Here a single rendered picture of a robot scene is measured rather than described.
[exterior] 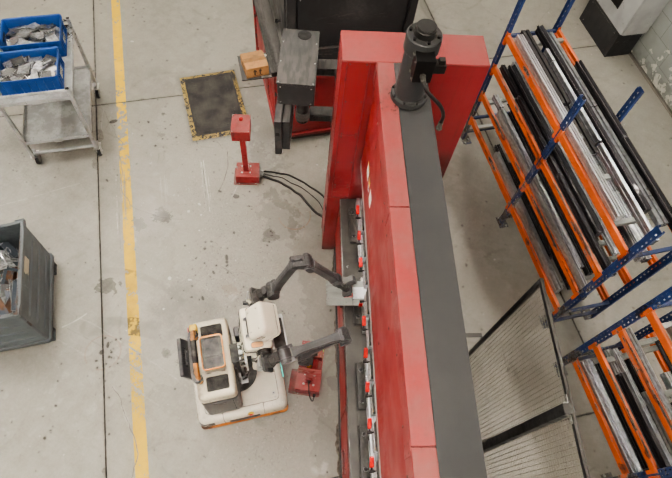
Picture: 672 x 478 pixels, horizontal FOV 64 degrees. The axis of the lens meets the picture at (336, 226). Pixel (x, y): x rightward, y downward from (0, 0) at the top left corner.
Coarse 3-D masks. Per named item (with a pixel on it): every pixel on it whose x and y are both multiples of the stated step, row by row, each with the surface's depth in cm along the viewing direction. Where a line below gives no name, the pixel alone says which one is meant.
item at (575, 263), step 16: (496, 96) 510; (512, 112) 500; (512, 128) 492; (512, 144) 483; (528, 144) 482; (528, 160) 474; (544, 176) 466; (544, 192) 459; (544, 208) 450; (560, 208) 451; (560, 224) 444; (560, 240) 435; (576, 240) 437; (576, 256) 430; (576, 272) 421; (592, 272) 423
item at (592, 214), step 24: (504, 72) 478; (528, 96) 461; (528, 120) 453; (552, 144) 435; (552, 168) 430; (600, 168) 428; (576, 192) 413; (576, 216) 410; (624, 216) 408; (624, 240) 397; (600, 264) 391
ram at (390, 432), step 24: (384, 240) 278; (384, 264) 277; (384, 288) 277; (384, 312) 276; (384, 336) 275; (384, 360) 274; (384, 384) 273; (384, 408) 272; (384, 432) 272; (384, 456) 271
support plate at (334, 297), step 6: (360, 282) 377; (330, 288) 373; (336, 288) 374; (330, 294) 371; (336, 294) 372; (330, 300) 369; (336, 300) 369; (342, 300) 370; (348, 300) 370; (354, 300) 370
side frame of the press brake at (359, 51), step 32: (352, 32) 313; (384, 32) 315; (352, 64) 304; (448, 64) 306; (480, 64) 308; (352, 96) 326; (448, 96) 328; (352, 128) 352; (448, 128) 355; (352, 160) 383; (448, 160) 385; (352, 192) 418
